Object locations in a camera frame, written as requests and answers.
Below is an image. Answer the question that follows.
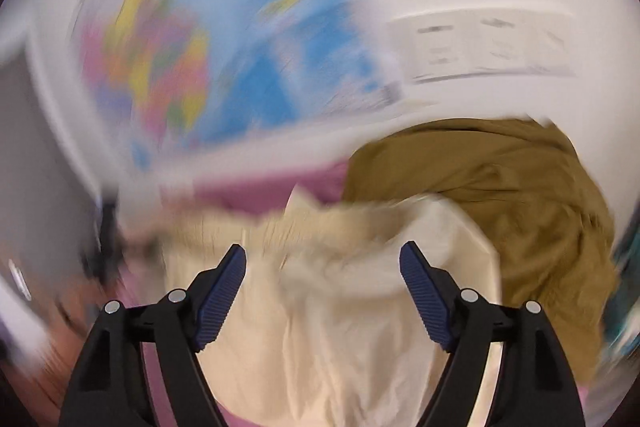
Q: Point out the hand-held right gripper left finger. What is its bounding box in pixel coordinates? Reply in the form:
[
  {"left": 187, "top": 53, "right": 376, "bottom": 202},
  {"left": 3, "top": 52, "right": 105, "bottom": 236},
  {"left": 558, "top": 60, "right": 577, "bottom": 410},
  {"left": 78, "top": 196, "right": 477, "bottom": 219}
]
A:
[{"left": 59, "top": 243, "right": 247, "bottom": 427}]

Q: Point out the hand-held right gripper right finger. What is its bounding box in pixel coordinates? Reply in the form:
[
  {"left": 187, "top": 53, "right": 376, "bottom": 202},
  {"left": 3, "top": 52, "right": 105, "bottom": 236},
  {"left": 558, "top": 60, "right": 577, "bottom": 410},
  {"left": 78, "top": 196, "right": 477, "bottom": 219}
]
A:
[{"left": 398, "top": 241, "right": 586, "bottom": 427}]

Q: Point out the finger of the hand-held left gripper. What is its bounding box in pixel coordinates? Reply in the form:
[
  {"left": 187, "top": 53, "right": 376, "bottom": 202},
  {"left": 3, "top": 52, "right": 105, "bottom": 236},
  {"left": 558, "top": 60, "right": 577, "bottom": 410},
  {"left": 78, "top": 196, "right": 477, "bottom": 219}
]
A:
[{"left": 82, "top": 194, "right": 123, "bottom": 293}]

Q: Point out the cream garment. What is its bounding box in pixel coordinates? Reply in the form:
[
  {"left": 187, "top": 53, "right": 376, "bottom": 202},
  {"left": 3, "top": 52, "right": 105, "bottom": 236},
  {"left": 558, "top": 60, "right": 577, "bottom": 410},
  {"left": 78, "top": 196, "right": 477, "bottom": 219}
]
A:
[{"left": 160, "top": 184, "right": 503, "bottom": 427}]

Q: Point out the pink bed sheet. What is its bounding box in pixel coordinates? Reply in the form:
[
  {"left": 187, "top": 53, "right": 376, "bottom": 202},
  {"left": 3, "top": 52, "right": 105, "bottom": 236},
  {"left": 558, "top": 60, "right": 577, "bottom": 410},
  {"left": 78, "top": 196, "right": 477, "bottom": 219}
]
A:
[{"left": 112, "top": 159, "right": 506, "bottom": 427}]

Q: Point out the olive brown garment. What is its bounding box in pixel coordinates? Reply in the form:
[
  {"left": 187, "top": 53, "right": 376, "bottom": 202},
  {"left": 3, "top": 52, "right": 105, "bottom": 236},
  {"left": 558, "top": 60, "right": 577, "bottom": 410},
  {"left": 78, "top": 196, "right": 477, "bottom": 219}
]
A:
[{"left": 342, "top": 117, "right": 621, "bottom": 383}]

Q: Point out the teal plastic basket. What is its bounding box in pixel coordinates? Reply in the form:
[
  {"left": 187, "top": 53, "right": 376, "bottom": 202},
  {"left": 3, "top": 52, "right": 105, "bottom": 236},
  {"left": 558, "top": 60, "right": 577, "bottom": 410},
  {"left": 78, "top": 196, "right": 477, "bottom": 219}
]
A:
[{"left": 597, "top": 232, "right": 640, "bottom": 368}]

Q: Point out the white wall socket panel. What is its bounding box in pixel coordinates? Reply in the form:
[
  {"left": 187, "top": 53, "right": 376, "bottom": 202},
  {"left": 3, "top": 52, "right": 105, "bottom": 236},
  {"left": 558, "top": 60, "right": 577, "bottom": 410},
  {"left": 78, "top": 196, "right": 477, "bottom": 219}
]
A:
[{"left": 387, "top": 9, "right": 576, "bottom": 85}]

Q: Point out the colourful wall map poster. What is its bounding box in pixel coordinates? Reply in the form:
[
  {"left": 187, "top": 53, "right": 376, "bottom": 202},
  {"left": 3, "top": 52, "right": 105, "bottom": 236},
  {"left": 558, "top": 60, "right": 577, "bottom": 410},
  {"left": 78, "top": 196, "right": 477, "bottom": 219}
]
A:
[{"left": 70, "top": 0, "right": 406, "bottom": 172}]

